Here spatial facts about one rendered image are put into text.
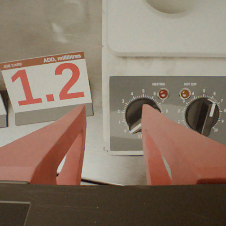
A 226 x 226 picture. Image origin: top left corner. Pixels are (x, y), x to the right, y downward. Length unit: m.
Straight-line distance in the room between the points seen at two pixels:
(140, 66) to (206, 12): 0.07
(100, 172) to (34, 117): 0.10
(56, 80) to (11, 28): 0.11
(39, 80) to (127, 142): 0.12
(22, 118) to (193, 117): 0.18
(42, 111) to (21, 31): 0.12
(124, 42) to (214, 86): 0.09
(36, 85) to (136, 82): 0.11
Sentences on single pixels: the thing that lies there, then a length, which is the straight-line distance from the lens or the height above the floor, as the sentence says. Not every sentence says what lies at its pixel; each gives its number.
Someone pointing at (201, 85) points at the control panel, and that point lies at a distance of 0.22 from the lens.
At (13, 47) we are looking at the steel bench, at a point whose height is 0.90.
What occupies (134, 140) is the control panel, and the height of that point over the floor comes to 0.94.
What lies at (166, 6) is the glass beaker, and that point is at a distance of 0.20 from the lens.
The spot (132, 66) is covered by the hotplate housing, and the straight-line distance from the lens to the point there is 0.21.
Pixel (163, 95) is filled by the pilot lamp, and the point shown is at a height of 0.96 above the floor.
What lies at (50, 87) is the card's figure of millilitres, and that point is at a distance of 0.26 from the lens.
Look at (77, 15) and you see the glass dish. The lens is 0.32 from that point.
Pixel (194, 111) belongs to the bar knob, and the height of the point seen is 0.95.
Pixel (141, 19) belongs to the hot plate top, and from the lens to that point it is 0.21.
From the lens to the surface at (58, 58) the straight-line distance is 0.25.
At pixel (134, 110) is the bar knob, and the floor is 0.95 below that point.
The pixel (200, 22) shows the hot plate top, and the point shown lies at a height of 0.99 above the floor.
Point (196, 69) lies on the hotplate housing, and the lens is 0.22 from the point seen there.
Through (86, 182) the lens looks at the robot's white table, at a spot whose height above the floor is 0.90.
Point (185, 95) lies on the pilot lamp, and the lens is 0.21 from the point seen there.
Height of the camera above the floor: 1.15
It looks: 76 degrees down
